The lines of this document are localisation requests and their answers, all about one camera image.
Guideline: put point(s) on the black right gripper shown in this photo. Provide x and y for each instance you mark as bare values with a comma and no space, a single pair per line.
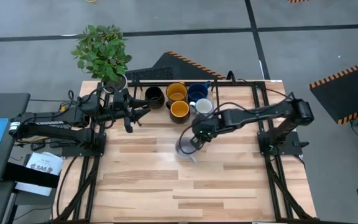
204,127

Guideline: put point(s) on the grey mug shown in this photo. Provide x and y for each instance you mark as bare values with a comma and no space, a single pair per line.
183,151

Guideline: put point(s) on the white flat box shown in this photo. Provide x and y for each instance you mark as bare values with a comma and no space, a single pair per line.
33,188

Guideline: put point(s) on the white printed paper sheet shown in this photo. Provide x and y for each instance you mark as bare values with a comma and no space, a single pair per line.
45,163

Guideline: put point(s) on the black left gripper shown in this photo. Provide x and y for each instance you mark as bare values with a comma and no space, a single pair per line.
122,105

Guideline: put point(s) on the white mug blue pattern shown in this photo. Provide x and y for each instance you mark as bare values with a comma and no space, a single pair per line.
204,106

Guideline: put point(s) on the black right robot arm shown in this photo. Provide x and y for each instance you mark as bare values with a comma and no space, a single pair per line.
259,113

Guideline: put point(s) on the large black mat striped edge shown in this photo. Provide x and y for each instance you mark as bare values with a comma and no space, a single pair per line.
346,93

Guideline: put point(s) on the black aluminium table frame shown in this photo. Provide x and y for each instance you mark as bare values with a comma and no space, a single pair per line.
272,186

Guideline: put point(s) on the dark blue mug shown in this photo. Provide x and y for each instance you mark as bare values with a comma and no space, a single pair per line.
197,91

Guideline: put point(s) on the all black mug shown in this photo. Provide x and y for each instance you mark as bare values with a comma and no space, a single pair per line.
154,97

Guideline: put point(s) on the amber glass mug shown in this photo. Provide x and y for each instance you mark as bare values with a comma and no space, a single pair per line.
176,92

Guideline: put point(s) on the green potted plant white pot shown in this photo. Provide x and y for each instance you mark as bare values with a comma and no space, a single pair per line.
102,53

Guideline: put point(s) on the triangular black mat striped edge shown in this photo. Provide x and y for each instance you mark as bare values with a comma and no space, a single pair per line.
179,67

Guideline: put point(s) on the yellow power plug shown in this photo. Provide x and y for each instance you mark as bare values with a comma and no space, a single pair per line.
63,109

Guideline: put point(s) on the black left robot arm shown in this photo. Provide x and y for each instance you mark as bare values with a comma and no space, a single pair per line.
54,127

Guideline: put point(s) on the black mug yellow inside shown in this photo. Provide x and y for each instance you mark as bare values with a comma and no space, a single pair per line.
179,110

